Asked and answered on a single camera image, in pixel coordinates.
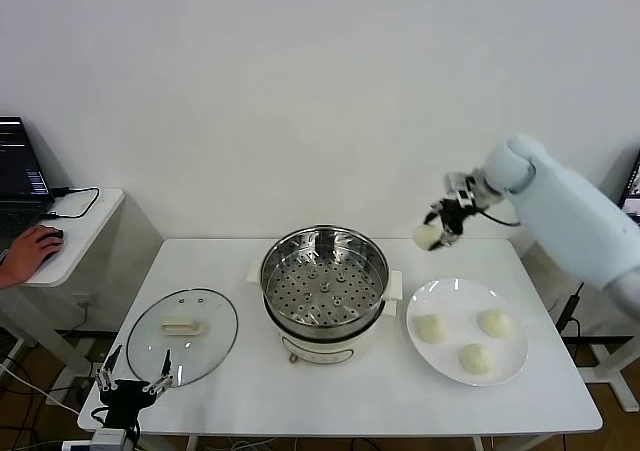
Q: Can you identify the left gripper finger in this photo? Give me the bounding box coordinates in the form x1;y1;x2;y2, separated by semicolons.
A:
96;344;124;391
143;349;176;395

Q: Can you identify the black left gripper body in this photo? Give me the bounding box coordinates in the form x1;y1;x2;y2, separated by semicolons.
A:
99;379;164;430

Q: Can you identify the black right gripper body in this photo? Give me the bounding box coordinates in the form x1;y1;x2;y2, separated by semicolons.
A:
440;198;474;236

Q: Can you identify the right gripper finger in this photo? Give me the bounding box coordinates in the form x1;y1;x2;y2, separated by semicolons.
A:
430;226;464;251
423;200;449;226

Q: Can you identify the white steamed baozi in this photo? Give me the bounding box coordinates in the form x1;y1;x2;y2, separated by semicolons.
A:
457;342;494;375
416;313;448;345
478;308;515;339
414;223;444;252

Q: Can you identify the glass lid with cream handle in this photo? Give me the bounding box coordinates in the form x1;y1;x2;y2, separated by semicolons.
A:
125;286;240;388

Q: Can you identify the person's bare forearm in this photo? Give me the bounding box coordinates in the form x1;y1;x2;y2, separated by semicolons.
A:
0;263;21;291

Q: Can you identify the perforated steel steamer basket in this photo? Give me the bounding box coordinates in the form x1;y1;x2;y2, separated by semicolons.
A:
245;224;404;329

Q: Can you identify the person's bare hand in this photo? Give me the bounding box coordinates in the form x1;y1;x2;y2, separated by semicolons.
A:
7;224;65;285

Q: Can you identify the white round plate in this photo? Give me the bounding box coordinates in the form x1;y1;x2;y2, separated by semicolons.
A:
405;277;529;387

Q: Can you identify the cream electric cooking pot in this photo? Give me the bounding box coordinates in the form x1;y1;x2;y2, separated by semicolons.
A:
263;290;400;367

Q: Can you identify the grey laptop with video screen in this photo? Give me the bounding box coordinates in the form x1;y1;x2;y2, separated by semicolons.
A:
618;148;640;227

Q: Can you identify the white side table with label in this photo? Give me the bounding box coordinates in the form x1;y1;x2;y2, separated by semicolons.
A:
519;235;640;412

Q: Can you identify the black laptop with code screen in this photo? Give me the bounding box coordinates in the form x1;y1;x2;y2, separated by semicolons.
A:
0;116;56;262

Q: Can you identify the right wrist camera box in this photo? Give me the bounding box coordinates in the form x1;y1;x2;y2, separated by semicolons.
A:
444;170;476;206

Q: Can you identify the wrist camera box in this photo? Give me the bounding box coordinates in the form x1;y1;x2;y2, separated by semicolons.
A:
89;428;129;451
444;170;476;206

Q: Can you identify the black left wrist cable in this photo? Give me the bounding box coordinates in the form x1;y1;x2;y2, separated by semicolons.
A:
89;404;142;440

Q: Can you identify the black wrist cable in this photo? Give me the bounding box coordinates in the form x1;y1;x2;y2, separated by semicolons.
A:
472;215;522;242
89;404;142;440

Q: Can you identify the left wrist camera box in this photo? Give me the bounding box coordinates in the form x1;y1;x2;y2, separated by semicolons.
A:
89;428;129;451

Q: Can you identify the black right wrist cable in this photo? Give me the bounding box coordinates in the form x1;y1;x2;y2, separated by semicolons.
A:
472;215;522;242

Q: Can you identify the black hanging cable with adapter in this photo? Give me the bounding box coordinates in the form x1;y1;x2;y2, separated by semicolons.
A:
557;280;586;342

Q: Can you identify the black laptop charger cable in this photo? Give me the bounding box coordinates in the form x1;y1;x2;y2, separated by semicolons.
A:
42;186;101;221

